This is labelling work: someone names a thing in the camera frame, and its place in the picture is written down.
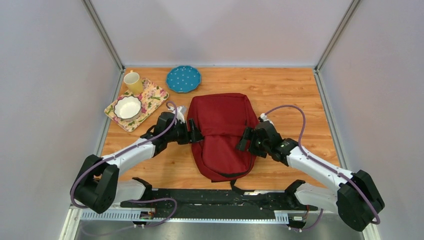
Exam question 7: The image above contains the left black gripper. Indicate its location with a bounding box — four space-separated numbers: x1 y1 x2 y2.
166 118 206 145

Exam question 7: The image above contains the red backpack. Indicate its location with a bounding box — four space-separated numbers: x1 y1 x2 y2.
187 93 259 195

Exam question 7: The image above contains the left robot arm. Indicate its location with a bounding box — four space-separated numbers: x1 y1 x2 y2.
70 112 204 214

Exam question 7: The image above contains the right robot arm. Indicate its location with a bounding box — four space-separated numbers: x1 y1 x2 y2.
236 121 385 232

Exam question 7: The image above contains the blue polka dot plate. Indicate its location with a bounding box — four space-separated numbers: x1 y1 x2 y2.
165 65 202 93

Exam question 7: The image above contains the white scalloped bowl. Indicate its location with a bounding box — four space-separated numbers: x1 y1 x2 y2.
113 95 142 121

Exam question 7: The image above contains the yellow mug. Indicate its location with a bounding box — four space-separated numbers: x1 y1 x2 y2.
123 71 144 95

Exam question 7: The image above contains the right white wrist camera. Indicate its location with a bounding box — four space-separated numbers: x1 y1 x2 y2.
258 113 274 125

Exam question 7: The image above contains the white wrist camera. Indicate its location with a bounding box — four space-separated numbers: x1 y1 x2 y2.
258 113 274 125
168 106 187 124

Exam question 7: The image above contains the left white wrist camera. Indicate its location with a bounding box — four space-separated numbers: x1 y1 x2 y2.
168 106 187 124

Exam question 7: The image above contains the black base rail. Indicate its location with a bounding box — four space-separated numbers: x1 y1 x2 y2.
120 188 318 227

